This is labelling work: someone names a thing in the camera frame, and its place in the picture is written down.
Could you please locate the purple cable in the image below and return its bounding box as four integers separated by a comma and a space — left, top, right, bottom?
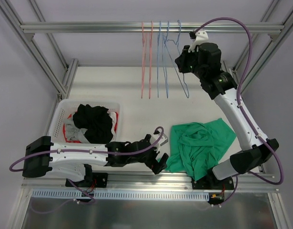
9, 126, 165, 205
190, 17, 285, 203

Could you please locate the white slotted cable duct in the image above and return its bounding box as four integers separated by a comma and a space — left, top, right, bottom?
31, 189, 210, 202

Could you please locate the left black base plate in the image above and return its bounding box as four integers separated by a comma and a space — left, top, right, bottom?
73, 172, 108, 188

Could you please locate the aluminium front rail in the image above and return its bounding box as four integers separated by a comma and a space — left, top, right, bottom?
21, 171, 281, 193

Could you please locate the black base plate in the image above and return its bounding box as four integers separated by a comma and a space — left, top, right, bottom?
73, 172, 108, 188
192, 174, 234, 190

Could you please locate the red tank top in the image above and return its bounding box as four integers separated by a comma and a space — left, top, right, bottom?
63, 112, 119, 144

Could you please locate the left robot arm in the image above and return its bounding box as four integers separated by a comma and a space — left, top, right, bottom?
22, 131, 168, 187

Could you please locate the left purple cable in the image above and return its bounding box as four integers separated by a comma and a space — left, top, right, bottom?
9, 126, 165, 205

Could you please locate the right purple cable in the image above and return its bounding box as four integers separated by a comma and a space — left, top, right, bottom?
190, 17, 285, 203

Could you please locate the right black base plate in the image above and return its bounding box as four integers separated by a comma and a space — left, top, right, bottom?
192, 174, 234, 190

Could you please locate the aluminium hanging rail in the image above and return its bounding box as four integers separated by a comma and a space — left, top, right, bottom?
20, 21, 284, 34

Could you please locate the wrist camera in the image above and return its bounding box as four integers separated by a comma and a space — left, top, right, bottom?
150, 133, 168, 153
188, 29, 209, 52

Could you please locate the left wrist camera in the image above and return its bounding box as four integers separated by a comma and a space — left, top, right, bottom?
150, 133, 168, 153

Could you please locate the blue hanger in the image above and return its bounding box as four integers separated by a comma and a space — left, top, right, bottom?
162, 22, 169, 99
156, 21, 162, 98
163, 20, 190, 98

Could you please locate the white tank top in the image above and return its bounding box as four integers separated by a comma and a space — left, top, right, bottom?
109, 112, 119, 136

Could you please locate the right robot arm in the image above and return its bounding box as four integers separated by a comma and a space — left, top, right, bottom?
175, 42, 279, 189

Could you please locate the white plastic basket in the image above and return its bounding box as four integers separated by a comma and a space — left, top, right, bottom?
48, 97, 122, 145

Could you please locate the green tank top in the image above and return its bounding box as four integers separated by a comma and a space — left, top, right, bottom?
166, 118, 236, 180

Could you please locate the pink hanger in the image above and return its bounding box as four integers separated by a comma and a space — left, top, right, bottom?
141, 22, 147, 99
148, 21, 153, 99

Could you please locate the black tank top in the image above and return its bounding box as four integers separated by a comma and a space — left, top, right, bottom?
73, 104, 113, 144

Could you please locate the grey tank top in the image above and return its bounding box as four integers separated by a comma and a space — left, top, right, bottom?
64, 119, 89, 144

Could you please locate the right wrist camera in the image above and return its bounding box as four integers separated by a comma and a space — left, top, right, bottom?
188, 29, 209, 52

